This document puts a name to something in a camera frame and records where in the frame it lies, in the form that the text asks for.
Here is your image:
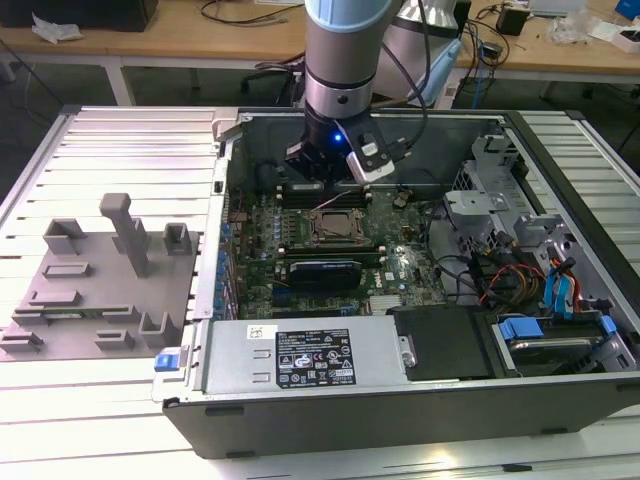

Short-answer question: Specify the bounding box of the metal disk bay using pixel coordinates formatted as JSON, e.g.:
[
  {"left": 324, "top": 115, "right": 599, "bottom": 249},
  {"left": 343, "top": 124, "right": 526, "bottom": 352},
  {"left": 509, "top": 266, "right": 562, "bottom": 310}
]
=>
[
  {"left": 513, "top": 212, "right": 624, "bottom": 321},
  {"left": 442, "top": 132, "right": 532, "bottom": 257}
]

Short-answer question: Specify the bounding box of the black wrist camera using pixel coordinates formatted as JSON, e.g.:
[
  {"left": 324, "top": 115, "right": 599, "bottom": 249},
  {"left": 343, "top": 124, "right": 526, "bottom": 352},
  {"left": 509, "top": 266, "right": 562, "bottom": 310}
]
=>
[{"left": 283, "top": 142, "right": 312, "bottom": 169}]

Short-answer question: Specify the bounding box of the green motherboard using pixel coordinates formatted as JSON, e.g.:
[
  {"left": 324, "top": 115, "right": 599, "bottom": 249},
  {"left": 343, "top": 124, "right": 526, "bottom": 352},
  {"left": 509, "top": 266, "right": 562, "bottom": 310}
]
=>
[{"left": 227, "top": 187, "right": 446, "bottom": 321}]

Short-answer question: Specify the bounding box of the metal socket cover frame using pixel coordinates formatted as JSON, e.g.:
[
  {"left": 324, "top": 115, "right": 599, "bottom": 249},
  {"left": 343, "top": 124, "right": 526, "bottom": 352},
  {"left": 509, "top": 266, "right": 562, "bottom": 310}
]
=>
[{"left": 309, "top": 208, "right": 371, "bottom": 244}]

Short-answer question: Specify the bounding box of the clear plastic bag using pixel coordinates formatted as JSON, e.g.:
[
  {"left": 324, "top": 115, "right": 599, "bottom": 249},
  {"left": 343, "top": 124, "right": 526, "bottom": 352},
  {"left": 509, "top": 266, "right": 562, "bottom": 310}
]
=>
[{"left": 545, "top": 8, "right": 599, "bottom": 47}]

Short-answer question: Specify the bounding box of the black graphics card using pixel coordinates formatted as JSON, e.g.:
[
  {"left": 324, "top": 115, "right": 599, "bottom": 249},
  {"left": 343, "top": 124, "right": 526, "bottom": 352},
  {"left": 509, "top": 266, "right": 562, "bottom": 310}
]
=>
[{"left": 287, "top": 258, "right": 364, "bottom": 292}]

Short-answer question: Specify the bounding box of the blue wire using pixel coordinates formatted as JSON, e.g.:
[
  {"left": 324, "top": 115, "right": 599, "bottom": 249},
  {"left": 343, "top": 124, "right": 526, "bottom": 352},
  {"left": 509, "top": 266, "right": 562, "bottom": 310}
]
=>
[
  {"left": 557, "top": 255, "right": 577, "bottom": 322},
  {"left": 544, "top": 269, "right": 564, "bottom": 316}
]

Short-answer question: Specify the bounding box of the flat silver device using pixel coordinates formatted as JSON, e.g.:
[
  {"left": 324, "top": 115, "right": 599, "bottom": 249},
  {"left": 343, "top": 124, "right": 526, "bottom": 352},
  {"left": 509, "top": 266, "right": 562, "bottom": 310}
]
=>
[{"left": 528, "top": 0, "right": 587, "bottom": 15}]

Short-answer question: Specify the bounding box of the wooden desk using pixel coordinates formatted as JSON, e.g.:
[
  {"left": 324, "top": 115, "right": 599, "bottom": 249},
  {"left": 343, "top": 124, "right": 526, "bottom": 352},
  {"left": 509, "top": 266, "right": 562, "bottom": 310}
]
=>
[
  {"left": 454, "top": 0, "right": 640, "bottom": 101},
  {"left": 0, "top": 19, "right": 314, "bottom": 107}
]

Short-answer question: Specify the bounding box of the black office chair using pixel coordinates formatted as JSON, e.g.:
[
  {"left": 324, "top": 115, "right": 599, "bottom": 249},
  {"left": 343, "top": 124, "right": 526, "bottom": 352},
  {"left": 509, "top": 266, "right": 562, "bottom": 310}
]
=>
[{"left": 240, "top": 58, "right": 307, "bottom": 107}]

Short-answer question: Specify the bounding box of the metal locking lever wire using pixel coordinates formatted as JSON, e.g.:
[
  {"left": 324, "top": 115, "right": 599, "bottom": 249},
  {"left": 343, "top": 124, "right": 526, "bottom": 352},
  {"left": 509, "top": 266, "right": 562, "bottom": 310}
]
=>
[{"left": 309, "top": 190, "right": 354, "bottom": 214}]

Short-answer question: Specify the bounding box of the CPU socket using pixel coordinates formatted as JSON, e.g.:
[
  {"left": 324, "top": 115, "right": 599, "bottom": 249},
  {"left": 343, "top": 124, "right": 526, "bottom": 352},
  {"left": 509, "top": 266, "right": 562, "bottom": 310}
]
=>
[{"left": 308, "top": 207, "right": 372, "bottom": 245}]

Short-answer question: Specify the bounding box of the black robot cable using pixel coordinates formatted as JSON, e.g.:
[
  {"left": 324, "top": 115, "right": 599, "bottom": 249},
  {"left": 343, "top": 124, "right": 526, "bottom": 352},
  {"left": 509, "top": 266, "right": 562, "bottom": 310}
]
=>
[{"left": 379, "top": 0, "right": 432, "bottom": 161}]

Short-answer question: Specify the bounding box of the silver hard disk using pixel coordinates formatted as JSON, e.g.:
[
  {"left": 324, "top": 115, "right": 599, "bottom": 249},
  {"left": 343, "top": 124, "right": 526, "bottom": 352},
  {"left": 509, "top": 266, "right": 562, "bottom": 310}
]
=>
[{"left": 509, "top": 338, "right": 597, "bottom": 374}]

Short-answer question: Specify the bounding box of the blue disk carrier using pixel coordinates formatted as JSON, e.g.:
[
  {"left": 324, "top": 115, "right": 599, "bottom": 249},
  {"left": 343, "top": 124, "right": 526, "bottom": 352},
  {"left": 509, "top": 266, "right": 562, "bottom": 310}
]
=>
[{"left": 492, "top": 313, "right": 616, "bottom": 376}]

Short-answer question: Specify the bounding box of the black RAM slot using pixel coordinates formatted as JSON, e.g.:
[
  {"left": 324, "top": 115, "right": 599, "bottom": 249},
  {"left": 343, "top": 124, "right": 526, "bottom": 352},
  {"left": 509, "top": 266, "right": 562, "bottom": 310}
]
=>
[
  {"left": 278, "top": 242, "right": 386, "bottom": 252},
  {"left": 279, "top": 199, "right": 372, "bottom": 209},
  {"left": 277, "top": 187, "right": 372, "bottom": 197},
  {"left": 278, "top": 193, "right": 372, "bottom": 203},
  {"left": 280, "top": 248, "right": 387, "bottom": 259},
  {"left": 277, "top": 181, "right": 372, "bottom": 191}
]

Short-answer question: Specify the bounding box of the green RAM stick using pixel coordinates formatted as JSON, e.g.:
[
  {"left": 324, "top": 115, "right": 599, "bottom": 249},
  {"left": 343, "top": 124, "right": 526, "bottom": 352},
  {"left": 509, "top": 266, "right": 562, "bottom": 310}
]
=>
[{"left": 43, "top": 308, "right": 107, "bottom": 319}]

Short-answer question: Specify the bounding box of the small black adapter box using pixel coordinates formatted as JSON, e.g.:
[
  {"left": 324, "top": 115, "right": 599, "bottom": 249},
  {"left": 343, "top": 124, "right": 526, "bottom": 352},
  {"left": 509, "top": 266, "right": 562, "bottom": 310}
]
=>
[{"left": 496, "top": 5, "right": 532, "bottom": 37}]

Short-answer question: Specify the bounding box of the white wrist camera on bracket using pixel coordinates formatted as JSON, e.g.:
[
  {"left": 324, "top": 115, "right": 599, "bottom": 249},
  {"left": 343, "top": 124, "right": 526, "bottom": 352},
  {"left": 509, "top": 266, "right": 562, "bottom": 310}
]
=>
[{"left": 343, "top": 118, "right": 397, "bottom": 184}]

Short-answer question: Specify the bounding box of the silver CPU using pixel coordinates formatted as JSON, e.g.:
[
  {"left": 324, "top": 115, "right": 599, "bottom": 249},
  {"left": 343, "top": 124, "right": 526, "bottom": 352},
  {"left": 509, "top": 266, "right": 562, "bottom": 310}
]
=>
[{"left": 322, "top": 215, "right": 359, "bottom": 235}]

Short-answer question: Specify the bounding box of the black plastic drive cover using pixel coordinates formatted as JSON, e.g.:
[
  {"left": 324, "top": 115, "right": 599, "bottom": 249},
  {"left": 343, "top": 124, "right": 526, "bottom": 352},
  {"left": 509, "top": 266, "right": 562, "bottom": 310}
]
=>
[{"left": 387, "top": 307, "right": 494, "bottom": 381}]

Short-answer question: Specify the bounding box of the large black box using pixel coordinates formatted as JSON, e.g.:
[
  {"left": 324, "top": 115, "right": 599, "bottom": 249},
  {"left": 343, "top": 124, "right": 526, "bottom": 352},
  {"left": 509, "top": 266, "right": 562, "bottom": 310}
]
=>
[{"left": 0, "top": 0, "right": 160, "bottom": 32}]

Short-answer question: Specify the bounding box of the grey parts rack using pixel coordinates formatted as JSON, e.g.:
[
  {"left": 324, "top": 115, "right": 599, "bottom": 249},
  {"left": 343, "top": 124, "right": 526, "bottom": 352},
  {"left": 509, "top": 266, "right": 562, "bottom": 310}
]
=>
[{"left": 0, "top": 192, "right": 201, "bottom": 359}]

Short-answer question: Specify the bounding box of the open black PC case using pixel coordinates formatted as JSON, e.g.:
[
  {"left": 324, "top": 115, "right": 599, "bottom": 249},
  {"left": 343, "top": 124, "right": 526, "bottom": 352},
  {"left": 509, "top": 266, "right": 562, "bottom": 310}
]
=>
[{"left": 149, "top": 107, "right": 640, "bottom": 459}]

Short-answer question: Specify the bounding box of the grey power supply unit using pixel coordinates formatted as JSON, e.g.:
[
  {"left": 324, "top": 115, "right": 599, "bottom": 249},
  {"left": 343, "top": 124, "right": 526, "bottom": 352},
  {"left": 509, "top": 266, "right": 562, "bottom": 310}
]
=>
[{"left": 202, "top": 319, "right": 419, "bottom": 401}]

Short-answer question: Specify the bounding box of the white cardboard box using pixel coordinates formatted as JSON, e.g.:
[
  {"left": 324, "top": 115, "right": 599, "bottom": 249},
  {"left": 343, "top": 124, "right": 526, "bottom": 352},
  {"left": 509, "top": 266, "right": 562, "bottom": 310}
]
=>
[{"left": 610, "top": 27, "right": 640, "bottom": 54}]

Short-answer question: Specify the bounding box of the silver chipset heatsink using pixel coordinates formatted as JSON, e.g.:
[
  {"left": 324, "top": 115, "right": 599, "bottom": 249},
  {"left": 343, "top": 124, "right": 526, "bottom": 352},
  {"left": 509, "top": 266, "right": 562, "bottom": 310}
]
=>
[{"left": 369, "top": 297, "right": 401, "bottom": 317}]

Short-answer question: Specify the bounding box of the crumpled white paper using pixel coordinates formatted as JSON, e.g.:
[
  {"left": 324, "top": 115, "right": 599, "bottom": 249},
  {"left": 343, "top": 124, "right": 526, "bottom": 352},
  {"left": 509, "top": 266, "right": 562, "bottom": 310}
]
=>
[{"left": 30, "top": 12, "right": 84, "bottom": 45}]

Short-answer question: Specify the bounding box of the red yellow wire bundle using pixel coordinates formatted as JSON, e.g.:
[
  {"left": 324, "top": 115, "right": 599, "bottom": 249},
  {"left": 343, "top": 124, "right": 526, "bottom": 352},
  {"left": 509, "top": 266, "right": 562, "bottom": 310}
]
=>
[{"left": 478, "top": 263, "right": 547, "bottom": 306}]

